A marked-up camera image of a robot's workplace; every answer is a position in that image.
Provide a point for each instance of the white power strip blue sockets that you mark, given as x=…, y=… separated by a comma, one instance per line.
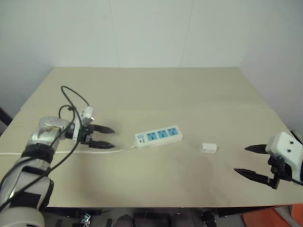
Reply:
x=158, y=135

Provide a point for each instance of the white plug adapter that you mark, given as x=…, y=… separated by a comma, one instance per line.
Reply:
x=207, y=148

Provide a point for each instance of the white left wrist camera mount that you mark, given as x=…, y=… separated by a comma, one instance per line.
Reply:
x=88, y=114

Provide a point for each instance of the black frame under table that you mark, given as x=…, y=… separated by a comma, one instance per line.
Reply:
x=165, y=216

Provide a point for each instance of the orange box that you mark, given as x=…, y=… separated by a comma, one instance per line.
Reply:
x=272, y=216

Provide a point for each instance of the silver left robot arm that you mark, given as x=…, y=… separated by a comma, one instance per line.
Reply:
x=45, y=128

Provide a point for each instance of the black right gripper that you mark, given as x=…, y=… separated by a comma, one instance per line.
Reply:
x=277, y=170

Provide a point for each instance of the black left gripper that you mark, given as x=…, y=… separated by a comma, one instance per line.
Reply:
x=85, y=135

